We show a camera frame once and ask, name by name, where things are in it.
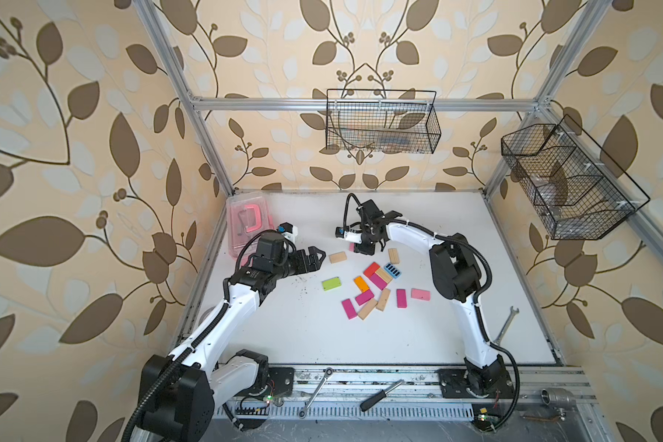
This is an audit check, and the green block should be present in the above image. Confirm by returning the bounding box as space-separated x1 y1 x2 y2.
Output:
322 277 342 292

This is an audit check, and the magenta block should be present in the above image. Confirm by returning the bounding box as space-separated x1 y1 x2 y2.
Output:
368 274 388 290
355 289 375 307
342 298 357 320
396 289 408 309

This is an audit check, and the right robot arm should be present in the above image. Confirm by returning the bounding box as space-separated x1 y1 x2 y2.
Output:
334 193 520 433

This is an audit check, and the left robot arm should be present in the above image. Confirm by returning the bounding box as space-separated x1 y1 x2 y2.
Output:
122 223 326 441

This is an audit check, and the red block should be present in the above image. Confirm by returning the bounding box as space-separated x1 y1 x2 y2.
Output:
363 263 380 279

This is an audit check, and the pink plastic storage box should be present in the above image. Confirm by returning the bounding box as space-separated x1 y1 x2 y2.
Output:
227 192 273 258

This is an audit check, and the blue striped block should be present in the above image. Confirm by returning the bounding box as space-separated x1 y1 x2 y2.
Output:
383 263 401 279

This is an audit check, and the small natural wood block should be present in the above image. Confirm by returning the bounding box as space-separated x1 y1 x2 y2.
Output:
376 268 393 284

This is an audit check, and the orange block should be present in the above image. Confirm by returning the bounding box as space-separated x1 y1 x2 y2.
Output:
354 276 370 293

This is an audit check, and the natural wood block upright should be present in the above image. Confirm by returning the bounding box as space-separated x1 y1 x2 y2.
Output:
376 288 390 311

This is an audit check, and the silver wrench on table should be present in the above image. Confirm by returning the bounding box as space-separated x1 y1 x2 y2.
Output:
494 307 520 345

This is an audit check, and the metal pipe fitting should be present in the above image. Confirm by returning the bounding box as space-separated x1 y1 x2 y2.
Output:
541 388 576 409

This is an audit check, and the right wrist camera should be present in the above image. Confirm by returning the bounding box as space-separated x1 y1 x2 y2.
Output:
334 227 363 244

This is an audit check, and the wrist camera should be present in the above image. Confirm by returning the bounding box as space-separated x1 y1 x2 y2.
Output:
277 222 298 244
334 227 363 244

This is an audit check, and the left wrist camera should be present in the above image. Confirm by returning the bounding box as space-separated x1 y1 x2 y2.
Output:
277 222 298 244

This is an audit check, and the back black wire basket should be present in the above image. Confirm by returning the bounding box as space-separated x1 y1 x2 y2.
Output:
325 88 442 155

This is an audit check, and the black wire basket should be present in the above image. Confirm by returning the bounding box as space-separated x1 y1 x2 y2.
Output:
501 114 650 241
325 88 442 155

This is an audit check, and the silver wrench on rail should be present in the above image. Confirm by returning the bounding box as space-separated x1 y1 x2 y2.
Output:
298 368 335 419

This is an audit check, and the black handled screwdriver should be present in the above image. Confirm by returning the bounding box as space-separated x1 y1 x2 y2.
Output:
360 379 405 413

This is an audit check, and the right black wire basket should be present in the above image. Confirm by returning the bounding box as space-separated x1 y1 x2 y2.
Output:
501 114 650 241

